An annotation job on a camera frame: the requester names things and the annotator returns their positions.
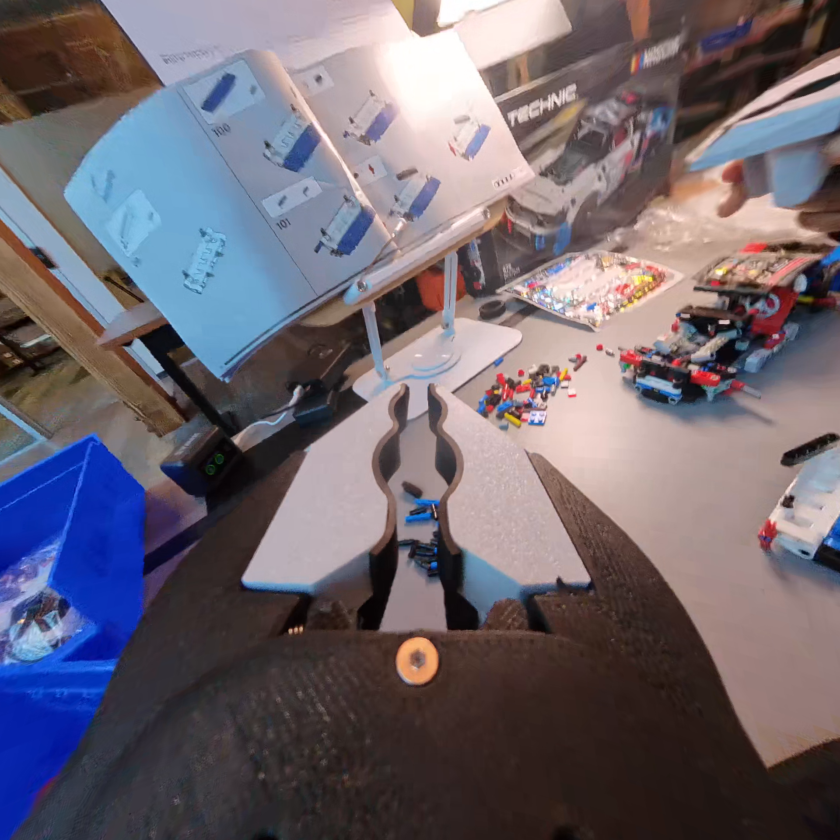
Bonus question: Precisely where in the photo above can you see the black device with green display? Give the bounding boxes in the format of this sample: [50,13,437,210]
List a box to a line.
[161,427,245,496]

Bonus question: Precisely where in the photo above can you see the pile of mixed lego pieces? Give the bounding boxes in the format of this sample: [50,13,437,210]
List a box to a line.
[476,353,588,431]

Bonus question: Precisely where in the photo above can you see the lego set box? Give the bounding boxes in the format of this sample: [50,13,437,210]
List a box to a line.
[459,0,690,296]

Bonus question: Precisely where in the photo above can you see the long black lego beam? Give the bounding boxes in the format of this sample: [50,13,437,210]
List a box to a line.
[780,433,840,468]

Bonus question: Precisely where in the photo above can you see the white cable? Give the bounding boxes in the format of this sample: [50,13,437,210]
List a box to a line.
[233,384,309,447]

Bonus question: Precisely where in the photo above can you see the wooden support post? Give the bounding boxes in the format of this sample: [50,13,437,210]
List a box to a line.
[0,223,186,437]

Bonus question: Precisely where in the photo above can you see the small clear plastic bag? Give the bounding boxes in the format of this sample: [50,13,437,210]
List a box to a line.
[0,538,89,664]

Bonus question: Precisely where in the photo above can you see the pile of blue black lego pins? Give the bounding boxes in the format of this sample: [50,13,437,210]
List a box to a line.
[397,481,442,578]

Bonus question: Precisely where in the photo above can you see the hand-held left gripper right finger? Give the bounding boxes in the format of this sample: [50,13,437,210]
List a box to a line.
[427,384,592,627]

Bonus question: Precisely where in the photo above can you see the printed white paper sheet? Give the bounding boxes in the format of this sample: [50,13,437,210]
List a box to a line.
[101,0,414,86]

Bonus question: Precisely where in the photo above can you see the partly built lego car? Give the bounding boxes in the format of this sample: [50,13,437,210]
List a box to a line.
[619,239,840,404]

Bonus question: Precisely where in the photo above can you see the wooden stand board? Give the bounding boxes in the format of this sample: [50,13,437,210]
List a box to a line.
[298,200,509,329]

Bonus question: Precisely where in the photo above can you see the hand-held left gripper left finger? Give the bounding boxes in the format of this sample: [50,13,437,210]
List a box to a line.
[241,384,411,631]

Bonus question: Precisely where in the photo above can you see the blue plastic parts bin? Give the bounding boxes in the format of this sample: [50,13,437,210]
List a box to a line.
[0,433,147,840]

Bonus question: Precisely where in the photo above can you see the blue and white lego panel assembly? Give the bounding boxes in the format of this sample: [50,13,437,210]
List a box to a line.
[758,433,840,568]

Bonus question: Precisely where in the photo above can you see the studio light panel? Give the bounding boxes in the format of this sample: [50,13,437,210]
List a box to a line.
[394,0,573,53]

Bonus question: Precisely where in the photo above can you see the black power adapter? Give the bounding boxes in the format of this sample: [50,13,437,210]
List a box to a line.
[292,381,342,427]

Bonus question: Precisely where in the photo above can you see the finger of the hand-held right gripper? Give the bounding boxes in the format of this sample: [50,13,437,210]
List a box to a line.
[699,56,840,143]
[686,94,840,173]

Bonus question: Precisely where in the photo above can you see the lego sticker sheet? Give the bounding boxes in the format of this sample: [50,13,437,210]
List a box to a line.
[497,251,683,329]

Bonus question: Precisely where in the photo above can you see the lego instruction booklet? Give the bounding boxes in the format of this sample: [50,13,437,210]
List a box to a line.
[63,29,536,382]

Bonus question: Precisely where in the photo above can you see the white book stand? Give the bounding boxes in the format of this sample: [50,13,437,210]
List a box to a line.
[341,203,524,421]

